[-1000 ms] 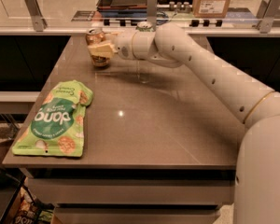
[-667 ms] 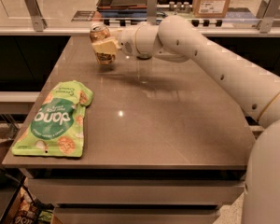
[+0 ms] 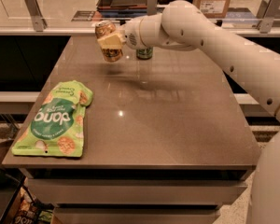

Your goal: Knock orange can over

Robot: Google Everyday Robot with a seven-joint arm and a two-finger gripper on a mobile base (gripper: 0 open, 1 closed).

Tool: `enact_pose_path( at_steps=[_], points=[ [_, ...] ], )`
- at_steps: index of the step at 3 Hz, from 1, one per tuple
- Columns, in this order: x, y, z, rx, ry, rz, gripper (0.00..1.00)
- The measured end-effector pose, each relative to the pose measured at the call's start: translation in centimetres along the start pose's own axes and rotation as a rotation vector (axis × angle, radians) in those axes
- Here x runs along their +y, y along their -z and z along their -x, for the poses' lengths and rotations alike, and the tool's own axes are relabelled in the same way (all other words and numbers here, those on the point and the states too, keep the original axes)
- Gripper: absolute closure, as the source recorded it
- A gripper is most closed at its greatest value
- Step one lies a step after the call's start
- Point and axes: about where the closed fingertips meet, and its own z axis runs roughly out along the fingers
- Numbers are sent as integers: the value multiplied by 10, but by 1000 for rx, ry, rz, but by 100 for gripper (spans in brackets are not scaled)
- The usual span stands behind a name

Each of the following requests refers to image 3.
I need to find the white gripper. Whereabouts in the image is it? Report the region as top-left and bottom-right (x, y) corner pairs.
(97, 17), (144, 49)

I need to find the orange soda can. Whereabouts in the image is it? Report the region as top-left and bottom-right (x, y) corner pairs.
(95, 21), (123, 63)

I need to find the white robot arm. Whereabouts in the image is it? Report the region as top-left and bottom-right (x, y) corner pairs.
(98, 0), (280, 224)

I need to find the green soda can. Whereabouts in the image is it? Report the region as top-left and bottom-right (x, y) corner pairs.
(136, 48), (153, 60)

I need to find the green snack bag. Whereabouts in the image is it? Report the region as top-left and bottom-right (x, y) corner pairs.
(12, 80), (93, 158)

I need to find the upper table drawer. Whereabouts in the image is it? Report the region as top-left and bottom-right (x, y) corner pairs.
(28, 179), (247, 205)

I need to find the table drawer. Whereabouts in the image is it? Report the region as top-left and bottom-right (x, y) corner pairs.
(54, 208), (220, 224)
(28, 179), (247, 205)

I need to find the lower table drawer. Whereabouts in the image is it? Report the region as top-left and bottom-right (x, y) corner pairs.
(54, 208), (220, 224)

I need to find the snack box under table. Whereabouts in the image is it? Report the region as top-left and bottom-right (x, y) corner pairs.
(3, 188), (53, 224)

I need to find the middle metal glass bracket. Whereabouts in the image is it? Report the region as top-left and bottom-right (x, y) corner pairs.
(147, 0), (158, 15)

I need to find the metal glass bracket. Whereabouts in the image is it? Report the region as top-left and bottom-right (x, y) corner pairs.
(257, 0), (280, 34)
(147, 0), (158, 15)
(24, 0), (47, 32)

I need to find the left metal glass bracket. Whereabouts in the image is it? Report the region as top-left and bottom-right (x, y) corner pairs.
(24, 0), (47, 32)

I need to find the right metal glass bracket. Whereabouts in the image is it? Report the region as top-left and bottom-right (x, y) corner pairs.
(257, 0), (280, 34)

